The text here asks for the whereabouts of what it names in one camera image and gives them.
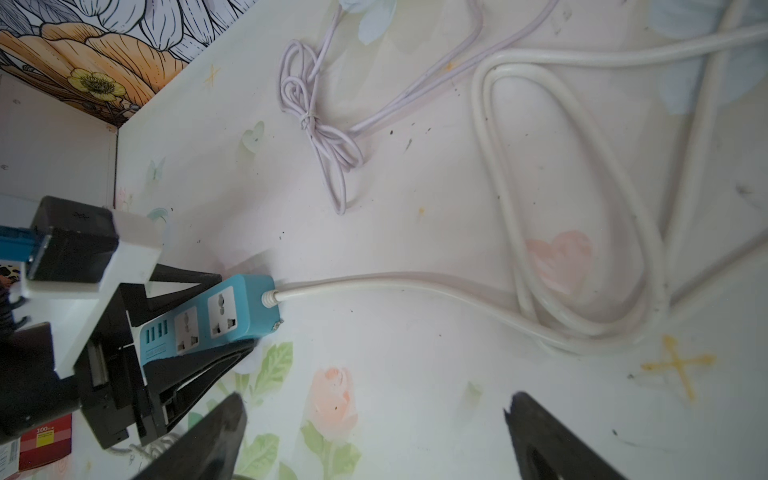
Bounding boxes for teal power strip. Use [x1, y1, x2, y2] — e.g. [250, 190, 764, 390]
[138, 275, 280, 366]

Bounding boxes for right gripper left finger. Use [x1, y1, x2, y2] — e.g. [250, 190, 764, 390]
[134, 393, 247, 480]

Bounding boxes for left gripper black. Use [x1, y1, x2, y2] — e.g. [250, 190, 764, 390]
[1, 264, 257, 449]

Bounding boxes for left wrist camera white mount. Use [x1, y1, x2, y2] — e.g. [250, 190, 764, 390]
[1, 196, 162, 377]

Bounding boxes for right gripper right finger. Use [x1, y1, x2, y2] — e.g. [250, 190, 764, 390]
[504, 391, 625, 480]

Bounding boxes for lilac usb cable bundle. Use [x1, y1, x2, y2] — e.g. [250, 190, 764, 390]
[278, 0, 562, 216]

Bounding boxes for white power strip cord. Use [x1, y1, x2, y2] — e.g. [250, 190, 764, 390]
[263, 0, 768, 356]

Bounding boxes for pink product packet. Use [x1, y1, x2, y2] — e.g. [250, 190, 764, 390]
[1, 414, 73, 479]

